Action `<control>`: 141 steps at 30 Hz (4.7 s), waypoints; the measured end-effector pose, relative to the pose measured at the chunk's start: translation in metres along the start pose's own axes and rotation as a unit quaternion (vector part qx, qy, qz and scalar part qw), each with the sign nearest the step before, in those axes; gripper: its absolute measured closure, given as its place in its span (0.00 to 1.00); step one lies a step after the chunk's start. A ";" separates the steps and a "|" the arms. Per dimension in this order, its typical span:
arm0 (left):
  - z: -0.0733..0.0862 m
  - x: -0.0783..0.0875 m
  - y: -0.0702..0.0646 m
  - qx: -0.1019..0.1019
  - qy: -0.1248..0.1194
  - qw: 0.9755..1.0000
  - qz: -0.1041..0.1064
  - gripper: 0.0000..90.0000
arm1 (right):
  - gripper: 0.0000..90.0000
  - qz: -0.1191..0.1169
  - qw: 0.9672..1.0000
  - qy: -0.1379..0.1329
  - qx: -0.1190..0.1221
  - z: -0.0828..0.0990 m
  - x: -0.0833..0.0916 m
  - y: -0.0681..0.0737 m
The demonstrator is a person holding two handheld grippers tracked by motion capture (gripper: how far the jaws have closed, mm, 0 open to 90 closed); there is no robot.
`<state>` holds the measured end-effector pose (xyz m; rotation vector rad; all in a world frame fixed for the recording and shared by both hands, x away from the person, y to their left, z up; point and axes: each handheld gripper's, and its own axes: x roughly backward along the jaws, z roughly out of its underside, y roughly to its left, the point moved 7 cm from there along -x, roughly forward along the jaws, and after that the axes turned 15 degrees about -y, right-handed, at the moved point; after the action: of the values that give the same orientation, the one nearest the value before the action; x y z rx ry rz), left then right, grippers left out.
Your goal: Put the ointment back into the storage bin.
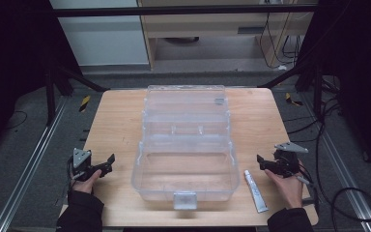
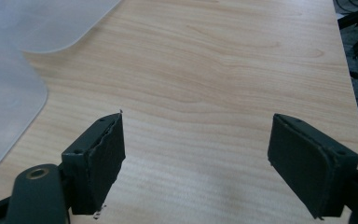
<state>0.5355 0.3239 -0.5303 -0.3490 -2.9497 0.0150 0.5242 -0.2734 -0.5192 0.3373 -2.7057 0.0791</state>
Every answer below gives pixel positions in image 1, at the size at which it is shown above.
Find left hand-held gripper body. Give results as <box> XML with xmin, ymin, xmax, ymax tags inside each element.
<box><xmin>67</xmin><ymin>147</ymin><xmax>109</xmax><ymax>183</ymax></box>

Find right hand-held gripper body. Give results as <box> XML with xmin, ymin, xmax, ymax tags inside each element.
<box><xmin>264</xmin><ymin>141</ymin><xmax>309</xmax><ymax>179</ymax></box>

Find white ointment tube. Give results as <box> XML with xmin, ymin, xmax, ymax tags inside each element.
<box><xmin>243</xmin><ymin>169</ymin><xmax>270</xmax><ymax>214</ymax></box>

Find clear plastic storage box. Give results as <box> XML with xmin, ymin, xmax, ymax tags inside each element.
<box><xmin>130</xmin><ymin>84</ymin><xmax>241</xmax><ymax>211</ymax></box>

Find person's left hand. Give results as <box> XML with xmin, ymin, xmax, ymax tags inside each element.
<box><xmin>71</xmin><ymin>168</ymin><xmax>103</xmax><ymax>195</ymax></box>

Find person's right hand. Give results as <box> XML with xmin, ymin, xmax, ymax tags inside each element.
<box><xmin>264</xmin><ymin>159</ymin><xmax>304</xmax><ymax>210</ymax></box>

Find yellow black striped tape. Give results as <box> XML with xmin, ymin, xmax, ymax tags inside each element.
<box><xmin>78</xmin><ymin>95</ymin><xmax>92</xmax><ymax>113</ymax></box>
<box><xmin>284</xmin><ymin>92</ymin><xmax>304</xmax><ymax>107</ymax></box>

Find black metal stand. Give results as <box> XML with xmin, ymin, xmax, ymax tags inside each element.
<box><xmin>258</xmin><ymin>62</ymin><xmax>324</xmax><ymax>121</ymax></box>
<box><xmin>43</xmin><ymin>57</ymin><xmax>111</xmax><ymax>128</ymax></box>

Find black curtain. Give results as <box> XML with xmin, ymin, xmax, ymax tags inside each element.
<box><xmin>298</xmin><ymin>0</ymin><xmax>371</xmax><ymax>178</ymax></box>
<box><xmin>0</xmin><ymin>0</ymin><xmax>82</xmax><ymax>162</ymax></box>

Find white cabinet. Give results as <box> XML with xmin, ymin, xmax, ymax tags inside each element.
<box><xmin>49</xmin><ymin>0</ymin><xmax>151</xmax><ymax>68</ymax></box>

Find light wooden desk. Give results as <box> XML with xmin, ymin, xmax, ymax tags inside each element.
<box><xmin>136</xmin><ymin>0</ymin><xmax>319</xmax><ymax>71</ymax></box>

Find black horizontal bar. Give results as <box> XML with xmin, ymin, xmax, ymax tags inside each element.
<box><xmin>52</xmin><ymin>3</ymin><xmax>319</xmax><ymax>18</ymax></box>

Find black floor cables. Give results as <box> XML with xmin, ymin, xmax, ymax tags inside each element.
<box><xmin>282</xmin><ymin>76</ymin><xmax>344</xmax><ymax>144</ymax></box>

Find aluminium floor rail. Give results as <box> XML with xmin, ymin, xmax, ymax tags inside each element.
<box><xmin>302</xmin><ymin>93</ymin><xmax>371</xmax><ymax>232</ymax></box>
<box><xmin>0</xmin><ymin>96</ymin><xmax>70</xmax><ymax>232</ymax></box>

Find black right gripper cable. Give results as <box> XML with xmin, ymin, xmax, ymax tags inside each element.
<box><xmin>295</xmin><ymin>167</ymin><xmax>371</xmax><ymax>224</ymax></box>

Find black hanging cables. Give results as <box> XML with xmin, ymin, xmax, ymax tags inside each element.
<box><xmin>258</xmin><ymin>12</ymin><xmax>305</xmax><ymax>71</ymax></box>

